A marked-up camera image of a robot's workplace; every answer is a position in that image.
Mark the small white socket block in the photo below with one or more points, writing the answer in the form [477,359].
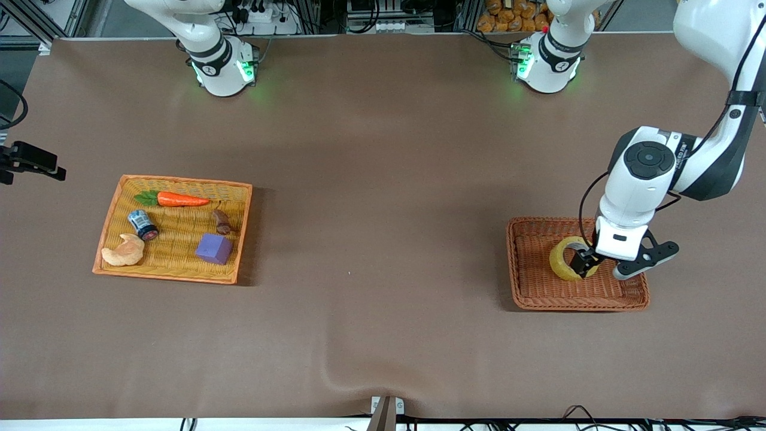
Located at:
[391,27]

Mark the yellow tape roll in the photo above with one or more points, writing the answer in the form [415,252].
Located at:
[558,260]

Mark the white power strip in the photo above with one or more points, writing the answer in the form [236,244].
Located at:
[263,18]

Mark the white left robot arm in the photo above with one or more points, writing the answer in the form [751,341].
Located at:
[634,185]

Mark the yellow wicker tray orange rim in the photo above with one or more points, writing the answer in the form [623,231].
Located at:
[173,272]

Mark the purple foam cube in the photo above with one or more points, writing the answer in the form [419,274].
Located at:
[212,246]

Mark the toy croissant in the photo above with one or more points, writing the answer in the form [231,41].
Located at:
[122,254]

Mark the aluminium frame post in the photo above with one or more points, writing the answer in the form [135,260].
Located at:
[42,24]

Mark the small blue jar black lid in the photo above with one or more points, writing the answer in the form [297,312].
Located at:
[142,224]

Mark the brown toy root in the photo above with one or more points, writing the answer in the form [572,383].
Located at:
[222,222]

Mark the orange toy carrot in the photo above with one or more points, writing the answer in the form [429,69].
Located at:
[179,200]

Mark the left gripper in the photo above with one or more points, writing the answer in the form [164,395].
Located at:
[583,260]

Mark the bag of orange buns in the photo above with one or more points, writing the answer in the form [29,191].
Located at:
[511,15]

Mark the brown wicker basket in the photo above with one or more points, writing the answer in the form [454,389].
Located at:
[538,293]

